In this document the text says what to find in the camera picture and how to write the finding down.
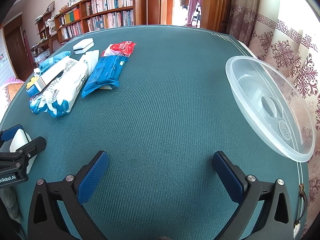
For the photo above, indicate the red snack packet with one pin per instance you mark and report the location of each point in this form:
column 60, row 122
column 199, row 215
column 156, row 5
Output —
column 120, row 48

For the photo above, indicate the white eraser with black stripe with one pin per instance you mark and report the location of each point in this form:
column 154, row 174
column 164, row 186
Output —
column 20, row 140
column 83, row 44

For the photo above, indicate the patterned sheer curtain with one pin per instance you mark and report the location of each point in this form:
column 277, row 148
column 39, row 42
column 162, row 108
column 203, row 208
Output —
column 287, row 42

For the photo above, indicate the rows of books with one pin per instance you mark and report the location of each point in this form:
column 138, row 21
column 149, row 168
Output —
column 110, row 3

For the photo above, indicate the wooden door frame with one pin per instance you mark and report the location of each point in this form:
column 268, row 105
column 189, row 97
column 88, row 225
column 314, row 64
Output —
column 165, row 2

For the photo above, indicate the dark wooden door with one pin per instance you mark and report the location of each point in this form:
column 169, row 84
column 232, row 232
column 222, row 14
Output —
column 17, row 52

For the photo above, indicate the blue cloth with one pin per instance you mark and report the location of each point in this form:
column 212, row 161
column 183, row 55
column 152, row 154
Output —
column 52, row 61

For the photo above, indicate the white packet with blue ends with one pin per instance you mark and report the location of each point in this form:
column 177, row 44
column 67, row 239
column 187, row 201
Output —
column 67, row 87

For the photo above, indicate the light blue cracker packet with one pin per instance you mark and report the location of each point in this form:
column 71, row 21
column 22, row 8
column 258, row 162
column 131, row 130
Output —
column 37, row 106

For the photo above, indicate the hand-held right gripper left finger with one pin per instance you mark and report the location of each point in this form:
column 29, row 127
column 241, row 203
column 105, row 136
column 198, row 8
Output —
column 92, row 177

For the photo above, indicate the white and blue medicine box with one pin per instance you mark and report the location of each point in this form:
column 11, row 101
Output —
column 53, row 72

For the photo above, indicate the small wooden shelf unit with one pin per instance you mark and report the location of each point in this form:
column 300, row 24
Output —
column 41, row 30

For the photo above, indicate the grey fuzzy cloth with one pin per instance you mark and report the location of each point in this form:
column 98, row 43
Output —
column 10, row 202

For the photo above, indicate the tall wooden bookcase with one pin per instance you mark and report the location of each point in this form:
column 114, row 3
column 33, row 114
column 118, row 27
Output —
column 140, row 5

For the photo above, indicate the white pointed packet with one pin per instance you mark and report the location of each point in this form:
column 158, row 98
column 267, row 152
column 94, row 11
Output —
column 91, row 58

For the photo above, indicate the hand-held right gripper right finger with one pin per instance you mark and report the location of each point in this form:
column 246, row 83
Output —
column 228, row 177

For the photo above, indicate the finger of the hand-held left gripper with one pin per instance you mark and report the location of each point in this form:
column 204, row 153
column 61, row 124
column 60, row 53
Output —
column 30, row 148
column 10, row 133

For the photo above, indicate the low wooden bookcase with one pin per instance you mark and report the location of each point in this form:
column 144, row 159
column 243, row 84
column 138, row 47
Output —
column 57, row 30

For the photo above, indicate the purple garment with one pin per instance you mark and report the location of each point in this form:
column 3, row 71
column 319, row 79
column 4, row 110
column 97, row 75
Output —
column 193, row 2

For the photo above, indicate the blue plastic packet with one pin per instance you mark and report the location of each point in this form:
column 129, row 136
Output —
column 105, row 73

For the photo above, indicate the pink blanket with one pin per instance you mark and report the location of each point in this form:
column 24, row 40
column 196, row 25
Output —
column 15, row 81

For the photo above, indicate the clear plastic bowl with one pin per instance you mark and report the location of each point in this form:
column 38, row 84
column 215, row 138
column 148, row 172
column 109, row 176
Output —
column 250, row 80

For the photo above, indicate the brown patterned curtain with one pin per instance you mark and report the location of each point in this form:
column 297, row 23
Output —
column 240, row 17

